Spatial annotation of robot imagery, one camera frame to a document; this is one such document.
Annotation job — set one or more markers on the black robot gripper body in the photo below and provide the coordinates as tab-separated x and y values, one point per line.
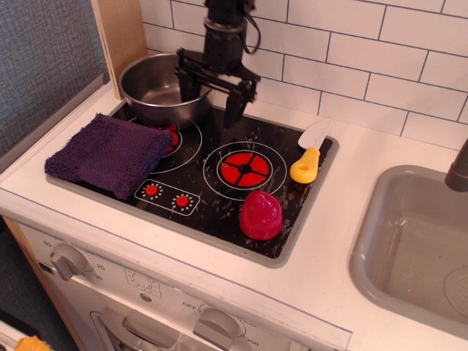
219	65

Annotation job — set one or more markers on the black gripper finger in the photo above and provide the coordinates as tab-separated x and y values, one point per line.
237	100
189	86

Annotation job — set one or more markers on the metal pot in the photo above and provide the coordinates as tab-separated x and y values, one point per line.
151	88

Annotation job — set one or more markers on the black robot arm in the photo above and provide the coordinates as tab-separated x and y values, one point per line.
229	12

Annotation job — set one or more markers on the purple cloth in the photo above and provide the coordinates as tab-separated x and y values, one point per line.
110	154

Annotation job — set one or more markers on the orange cloth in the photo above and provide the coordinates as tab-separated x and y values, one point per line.
29	343

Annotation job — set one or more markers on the black toy stovetop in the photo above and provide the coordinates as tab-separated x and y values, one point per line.
198	187

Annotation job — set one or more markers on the wooden side panel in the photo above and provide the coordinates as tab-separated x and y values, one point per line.
120	27

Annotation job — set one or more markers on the red toy strawberry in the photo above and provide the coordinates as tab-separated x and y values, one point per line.
261	216

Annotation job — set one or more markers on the grey left timer knob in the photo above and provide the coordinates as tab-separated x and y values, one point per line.
68	261

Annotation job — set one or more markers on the grey right oven knob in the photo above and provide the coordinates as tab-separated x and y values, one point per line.
218	328

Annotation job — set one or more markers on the grey toy sink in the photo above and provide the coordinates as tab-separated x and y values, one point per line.
410	256

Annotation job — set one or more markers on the grey faucet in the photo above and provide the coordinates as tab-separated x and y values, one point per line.
457	176

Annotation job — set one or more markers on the yellow handled toy knife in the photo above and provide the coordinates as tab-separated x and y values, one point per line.
305	169

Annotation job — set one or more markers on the grey oven door handle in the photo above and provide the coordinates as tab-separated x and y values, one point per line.
139	332

